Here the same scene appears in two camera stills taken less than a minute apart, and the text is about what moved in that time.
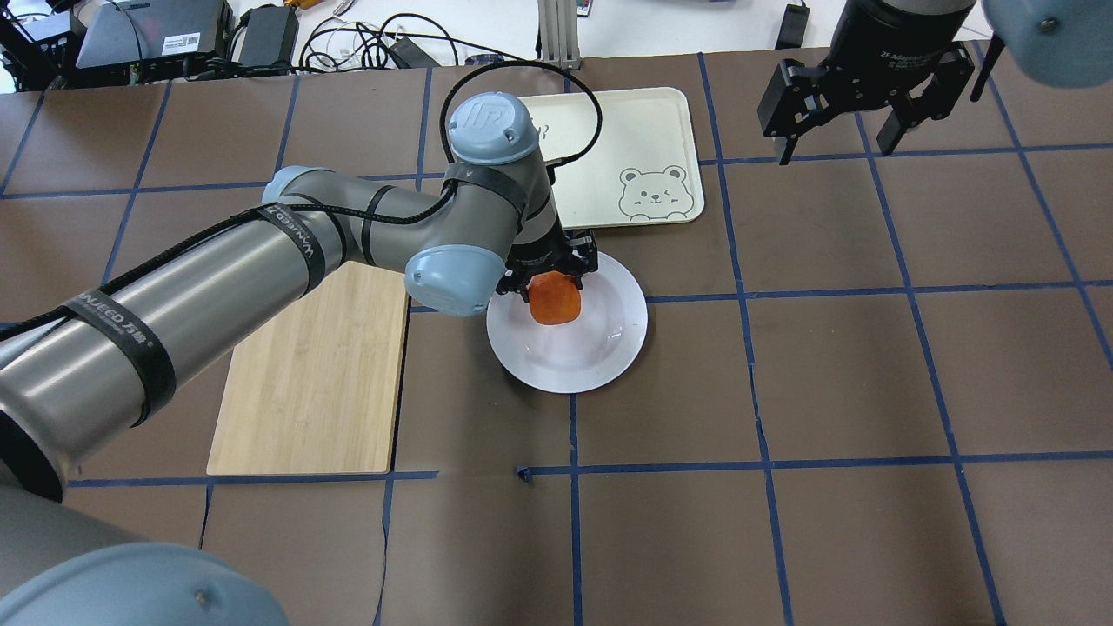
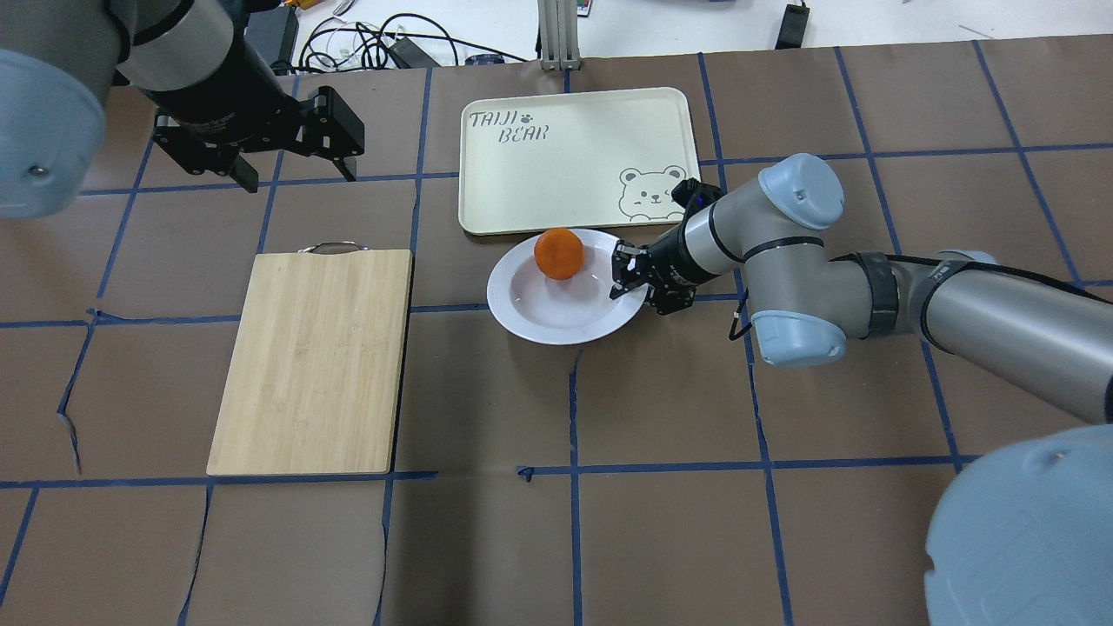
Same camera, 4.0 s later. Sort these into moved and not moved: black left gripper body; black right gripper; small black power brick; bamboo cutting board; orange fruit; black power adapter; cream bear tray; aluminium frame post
Moved: orange fruit; black right gripper; black left gripper body
Not moved: aluminium frame post; black power adapter; small black power brick; bamboo cutting board; cream bear tray
